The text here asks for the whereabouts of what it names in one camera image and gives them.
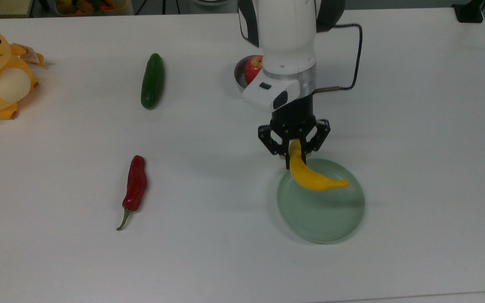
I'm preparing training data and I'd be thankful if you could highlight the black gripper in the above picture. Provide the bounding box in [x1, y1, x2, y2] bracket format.
[258, 93, 331, 170]

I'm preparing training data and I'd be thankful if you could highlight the yellow toy banana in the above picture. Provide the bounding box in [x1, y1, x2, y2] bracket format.
[289, 140, 350, 192]

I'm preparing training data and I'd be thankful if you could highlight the green plastic plate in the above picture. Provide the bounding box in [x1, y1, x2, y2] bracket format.
[277, 158, 365, 244]

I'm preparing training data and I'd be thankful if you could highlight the red toy apple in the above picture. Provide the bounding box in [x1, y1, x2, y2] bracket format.
[244, 56, 265, 85]

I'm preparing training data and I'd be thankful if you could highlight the small metal bowl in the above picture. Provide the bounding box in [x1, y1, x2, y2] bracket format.
[234, 55, 264, 94]

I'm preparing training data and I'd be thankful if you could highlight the green toy cucumber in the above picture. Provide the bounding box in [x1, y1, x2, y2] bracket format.
[141, 53, 165, 110]

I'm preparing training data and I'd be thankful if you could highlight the red toy chili pepper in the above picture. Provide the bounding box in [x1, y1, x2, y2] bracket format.
[116, 155, 148, 231]

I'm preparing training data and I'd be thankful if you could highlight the clear box of toy vegetables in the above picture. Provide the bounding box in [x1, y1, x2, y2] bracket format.
[55, 0, 134, 16]

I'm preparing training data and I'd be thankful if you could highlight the paper tag on plush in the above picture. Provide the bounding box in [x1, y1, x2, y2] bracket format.
[13, 43, 43, 66]

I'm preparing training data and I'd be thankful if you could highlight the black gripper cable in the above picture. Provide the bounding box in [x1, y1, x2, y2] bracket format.
[314, 23, 363, 92]

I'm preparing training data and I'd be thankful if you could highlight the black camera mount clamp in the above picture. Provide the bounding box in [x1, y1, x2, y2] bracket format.
[452, 0, 485, 24]

